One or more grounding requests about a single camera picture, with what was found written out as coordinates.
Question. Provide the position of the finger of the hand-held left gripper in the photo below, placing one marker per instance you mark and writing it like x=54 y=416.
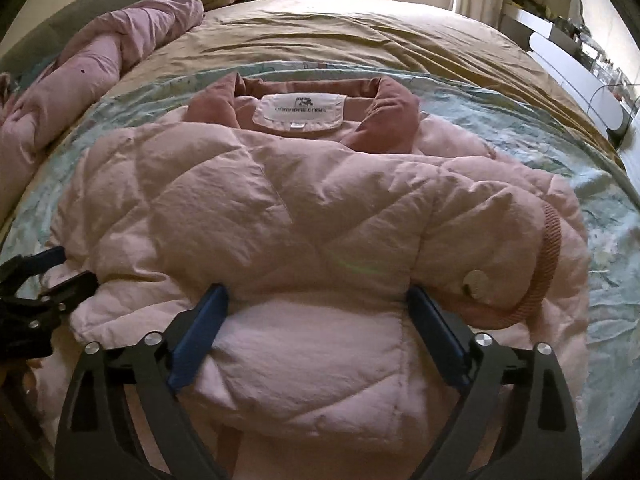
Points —
x=70 y=290
x=47 y=257

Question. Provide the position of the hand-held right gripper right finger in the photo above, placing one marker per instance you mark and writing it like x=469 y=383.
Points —
x=435 y=330

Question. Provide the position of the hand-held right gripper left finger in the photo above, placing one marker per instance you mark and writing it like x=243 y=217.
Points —
x=200 y=335

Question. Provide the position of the pink quilted coat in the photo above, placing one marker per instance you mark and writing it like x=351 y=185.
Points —
x=300 y=220

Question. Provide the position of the cartoon printed blue blanket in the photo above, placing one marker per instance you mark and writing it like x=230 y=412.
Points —
x=600 y=260

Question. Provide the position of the rolled pink duvet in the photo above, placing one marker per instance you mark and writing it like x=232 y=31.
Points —
x=100 y=60

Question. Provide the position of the grey padded headboard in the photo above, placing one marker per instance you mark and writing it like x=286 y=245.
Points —
x=75 y=20

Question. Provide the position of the white vanity desk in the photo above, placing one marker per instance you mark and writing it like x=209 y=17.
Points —
x=565 y=60

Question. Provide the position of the bed with tan sheet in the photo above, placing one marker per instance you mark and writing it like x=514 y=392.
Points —
x=350 y=35

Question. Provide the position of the clutter of small desk things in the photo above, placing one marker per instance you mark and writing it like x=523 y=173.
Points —
x=605 y=60

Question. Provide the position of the scalloped vanity mirror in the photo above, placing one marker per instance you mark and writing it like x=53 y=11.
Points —
x=575 y=7

